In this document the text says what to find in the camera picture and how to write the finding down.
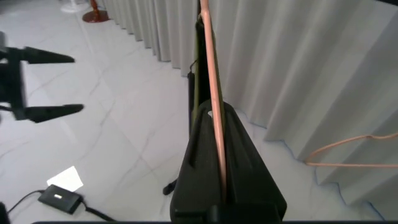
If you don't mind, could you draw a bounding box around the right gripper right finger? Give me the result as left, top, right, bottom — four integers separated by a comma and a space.
221, 101, 288, 223

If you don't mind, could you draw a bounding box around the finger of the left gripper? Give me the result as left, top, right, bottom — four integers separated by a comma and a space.
22, 45, 76, 65
25, 103, 85, 124

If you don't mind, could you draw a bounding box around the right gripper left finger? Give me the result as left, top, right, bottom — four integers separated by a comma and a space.
169, 99, 226, 223

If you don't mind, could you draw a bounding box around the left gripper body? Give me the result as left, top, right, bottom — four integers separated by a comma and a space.
0, 45, 29, 121

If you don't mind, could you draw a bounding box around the green long-sleeved shirt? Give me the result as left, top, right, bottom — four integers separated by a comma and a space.
190, 11, 226, 126

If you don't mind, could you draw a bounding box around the reddish brown stand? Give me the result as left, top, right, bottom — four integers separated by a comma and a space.
81, 0, 110, 24

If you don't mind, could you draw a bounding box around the black power adapter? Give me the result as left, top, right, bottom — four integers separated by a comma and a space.
6, 184, 118, 223

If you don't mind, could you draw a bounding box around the white curtain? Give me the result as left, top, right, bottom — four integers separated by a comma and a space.
96, 0, 398, 219

